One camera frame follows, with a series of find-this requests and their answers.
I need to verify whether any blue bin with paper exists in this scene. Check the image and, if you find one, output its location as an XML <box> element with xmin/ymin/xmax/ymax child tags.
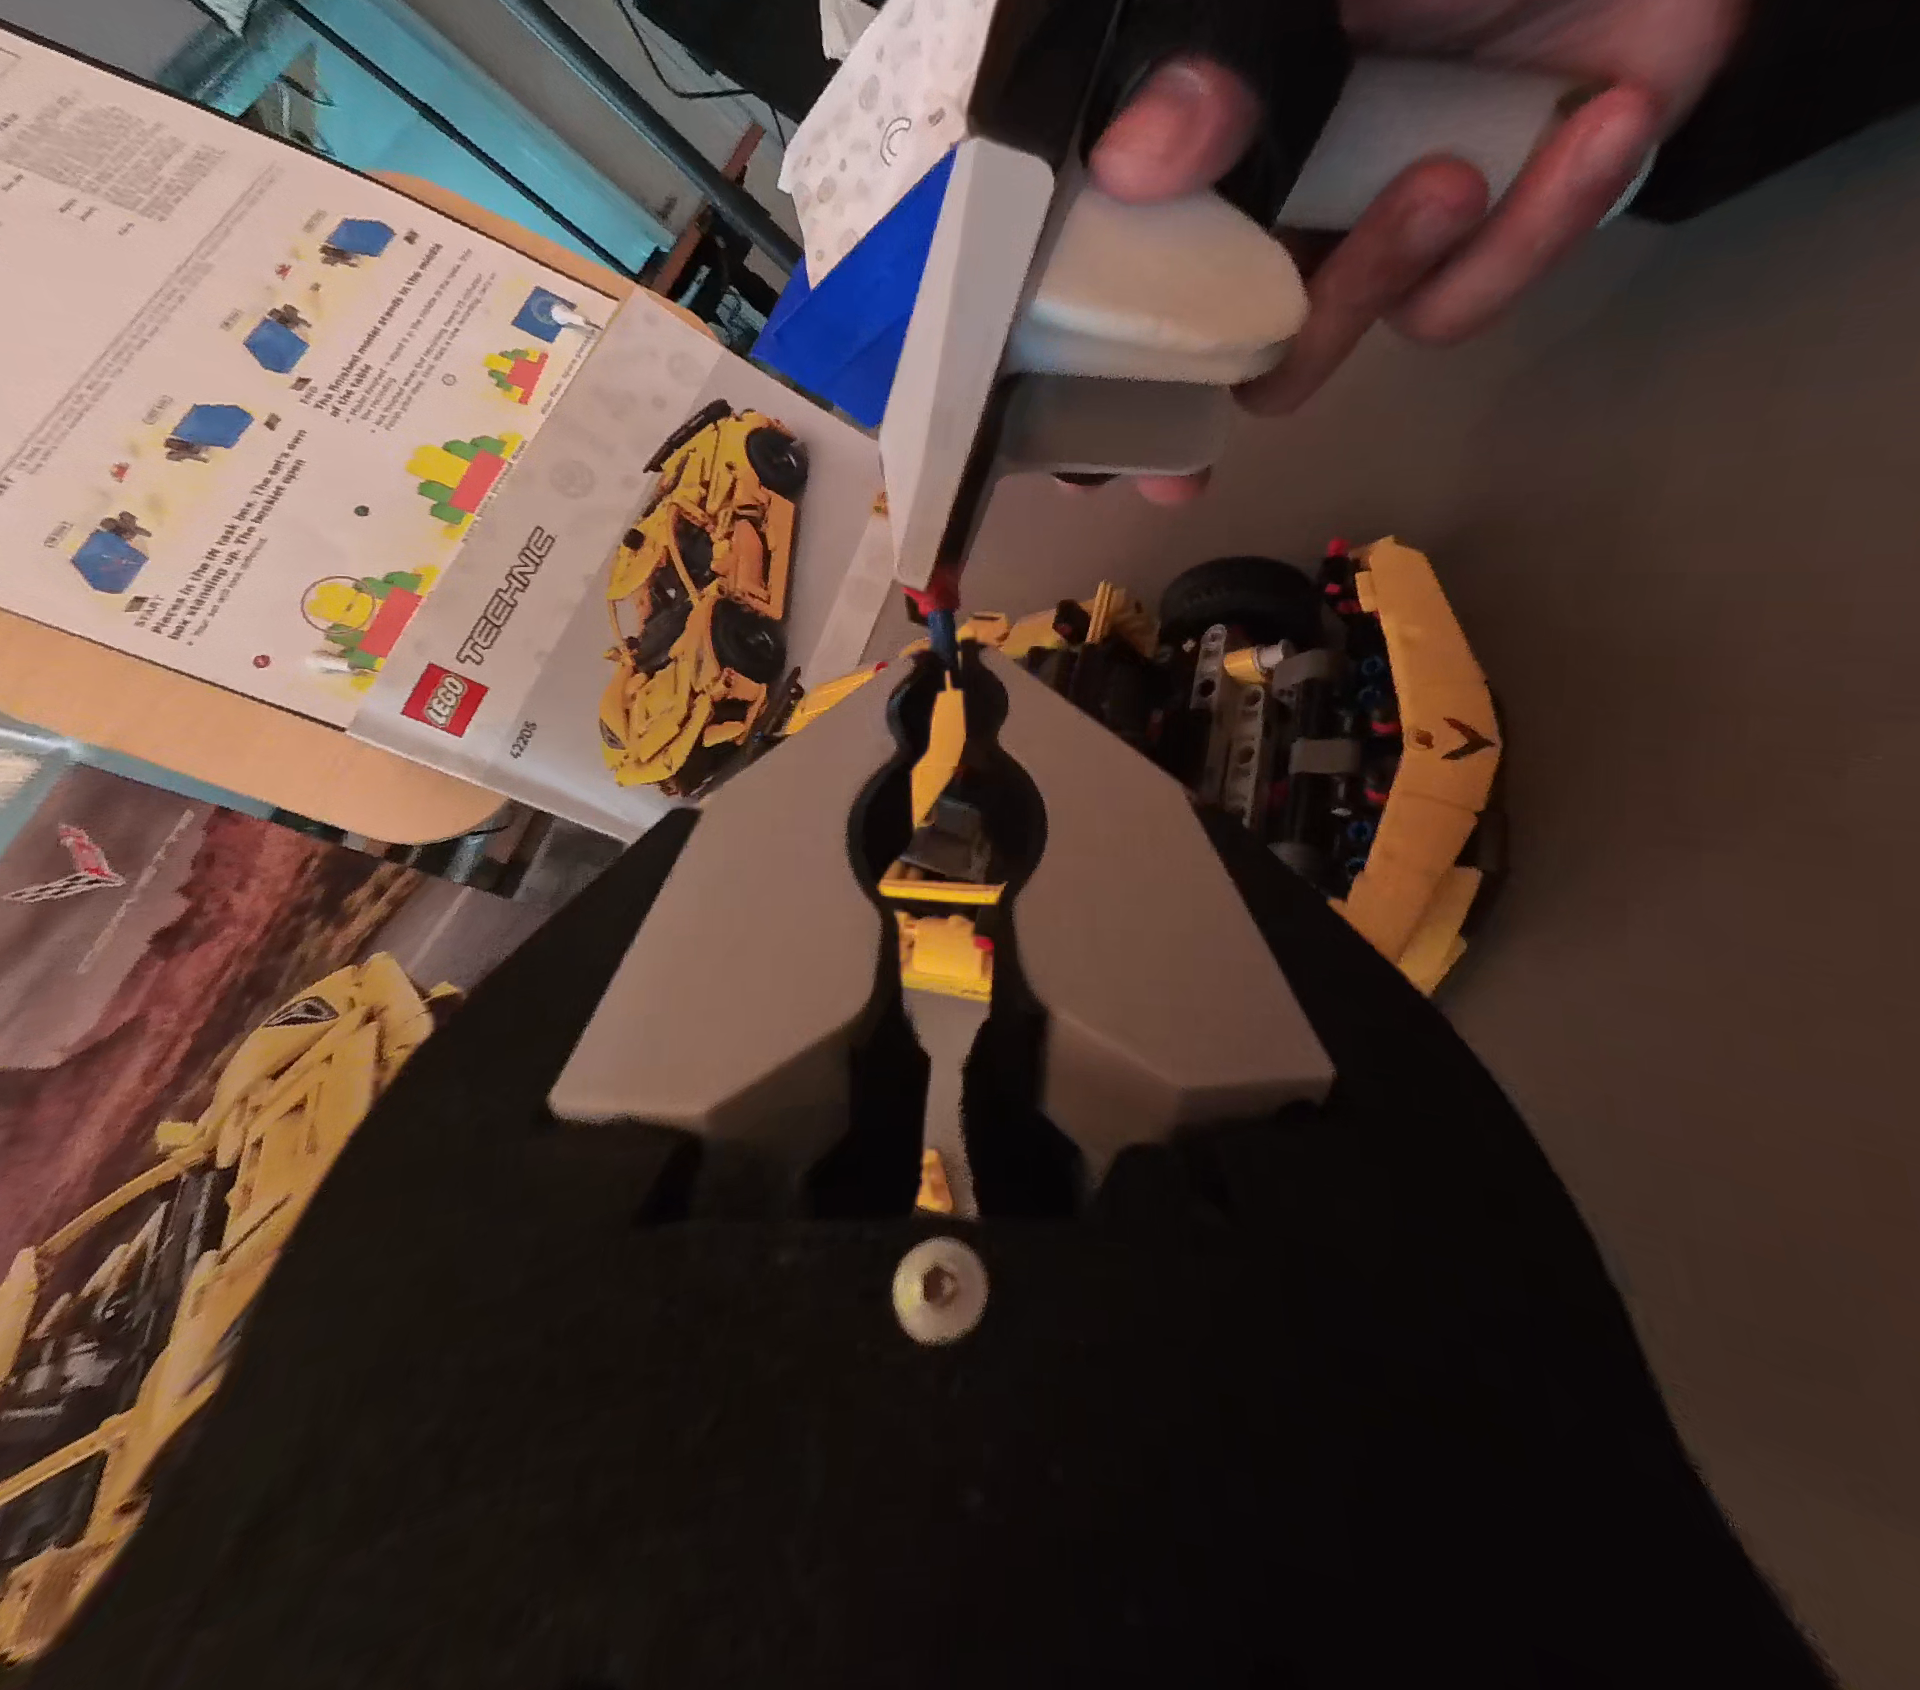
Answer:
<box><xmin>780</xmin><ymin>0</ymin><xmax>1002</xmax><ymax>285</ymax></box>

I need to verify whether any dark toy car box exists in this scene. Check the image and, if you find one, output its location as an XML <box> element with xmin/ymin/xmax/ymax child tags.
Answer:
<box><xmin>0</xmin><ymin>730</ymin><xmax>601</xmax><ymax>1666</ymax></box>

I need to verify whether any yellow toy brick car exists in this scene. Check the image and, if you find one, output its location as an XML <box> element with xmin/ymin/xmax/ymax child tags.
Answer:
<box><xmin>773</xmin><ymin>538</ymin><xmax>1507</xmax><ymax>1002</ymax></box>

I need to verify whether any grey metal pole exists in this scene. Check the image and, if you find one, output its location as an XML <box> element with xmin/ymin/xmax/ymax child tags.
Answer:
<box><xmin>263</xmin><ymin>0</ymin><xmax>807</xmax><ymax>271</ymax></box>

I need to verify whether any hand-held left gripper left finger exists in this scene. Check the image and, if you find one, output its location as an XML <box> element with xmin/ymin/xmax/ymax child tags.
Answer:
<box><xmin>548</xmin><ymin>656</ymin><xmax>936</xmax><ymax>1218</ymax></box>

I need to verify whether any instruction sheet on cardboard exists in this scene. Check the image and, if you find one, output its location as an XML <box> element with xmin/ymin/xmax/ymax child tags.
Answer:
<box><xmin>0</xmin><ymin>25</ymin><xmax>722</xmax><ymax>846</ymax></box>

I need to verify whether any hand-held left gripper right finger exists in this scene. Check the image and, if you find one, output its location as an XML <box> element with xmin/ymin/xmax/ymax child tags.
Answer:
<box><xmin>966</xmin><ymin>647</ymin><xmax>1337</xmax><ymax>1218</ymax></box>

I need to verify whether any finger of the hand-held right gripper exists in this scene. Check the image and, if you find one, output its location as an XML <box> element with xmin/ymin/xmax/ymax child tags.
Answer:
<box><xmin>877</xmin><ymin>138</ymin><xmax>1060</xmax><ymax>595</ymax></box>

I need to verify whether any car picture instruction booklet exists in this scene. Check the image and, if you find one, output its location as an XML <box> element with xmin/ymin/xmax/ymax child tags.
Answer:
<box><xmin>350</xmin><ymin>286</ymin><xmax>902</xmax><ymax>846</ymax></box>

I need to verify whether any black monitor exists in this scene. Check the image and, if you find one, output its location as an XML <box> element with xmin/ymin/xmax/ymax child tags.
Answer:
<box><xmin>637</xmin><ymin>0</ymin><xmax>846</xmax><ymax>97</ymax></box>

